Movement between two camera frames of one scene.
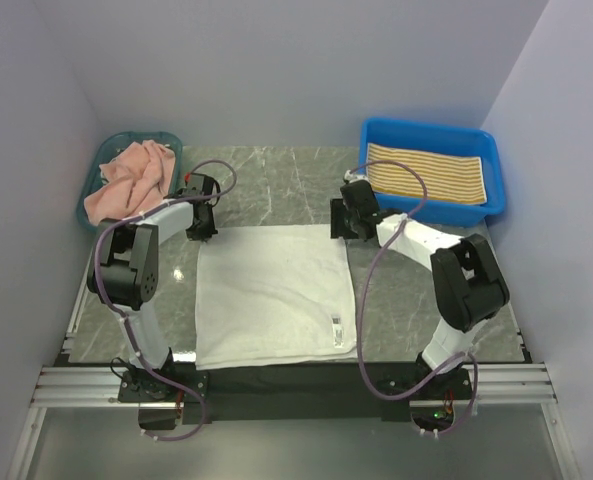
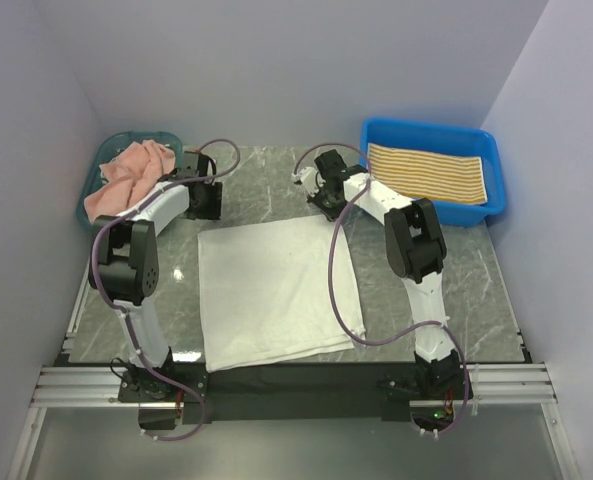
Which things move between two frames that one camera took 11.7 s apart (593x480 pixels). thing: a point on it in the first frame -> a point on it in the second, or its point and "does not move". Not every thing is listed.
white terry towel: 273,293 does not move
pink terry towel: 137,176 does not move
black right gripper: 338,213 -> 314,199
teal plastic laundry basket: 110,147 does not move
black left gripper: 203,235 -> 212,211
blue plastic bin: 438,138 does not move
